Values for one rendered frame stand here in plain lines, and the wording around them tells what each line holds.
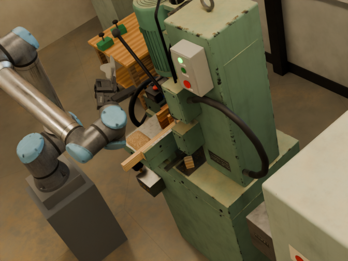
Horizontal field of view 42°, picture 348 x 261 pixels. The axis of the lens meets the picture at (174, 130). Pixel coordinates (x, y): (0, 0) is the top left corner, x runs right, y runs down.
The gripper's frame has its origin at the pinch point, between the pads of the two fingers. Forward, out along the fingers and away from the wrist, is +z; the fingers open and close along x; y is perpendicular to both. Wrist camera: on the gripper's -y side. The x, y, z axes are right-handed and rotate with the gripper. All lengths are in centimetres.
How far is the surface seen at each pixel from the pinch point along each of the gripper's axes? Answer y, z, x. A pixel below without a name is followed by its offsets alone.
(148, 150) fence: -13.6, -34.8, 11.0
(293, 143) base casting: -73, -41, -3
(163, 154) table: -21.7, -34.8, 16.6
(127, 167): -5.1, -39.4, 17.0
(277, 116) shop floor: -132, 17, 96
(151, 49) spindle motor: -12.7, -5.2, -19.0
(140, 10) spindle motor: -6.4, 1.1, -34.0
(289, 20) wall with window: -141, 75, 65
